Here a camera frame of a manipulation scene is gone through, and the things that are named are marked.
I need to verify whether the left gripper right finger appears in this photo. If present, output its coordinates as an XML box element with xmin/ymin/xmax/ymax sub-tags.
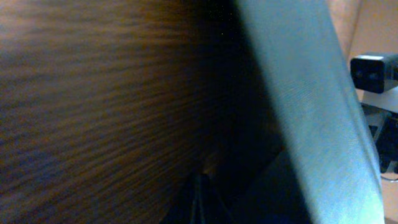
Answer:
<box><xmin>197</xmin><ymin>174</ymin><xmax>236</xmax><ymax>224</ymax></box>

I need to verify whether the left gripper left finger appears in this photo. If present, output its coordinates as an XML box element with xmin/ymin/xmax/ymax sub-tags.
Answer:
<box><xmin>159</xmin><ymin>174</ymin><xmax>199</xmax><ymax>224</ymax></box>

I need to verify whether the black box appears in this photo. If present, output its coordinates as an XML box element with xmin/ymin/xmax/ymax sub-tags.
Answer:
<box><xmin>236</xmin><ymin>0</ymin><xmax>384</xmax><ymax>223</ymax></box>

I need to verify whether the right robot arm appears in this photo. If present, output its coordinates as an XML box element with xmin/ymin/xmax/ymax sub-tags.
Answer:
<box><xmin>349</xmin><ymin>52</ymin><xmax>397</xmax><ymax>174</ymax></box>

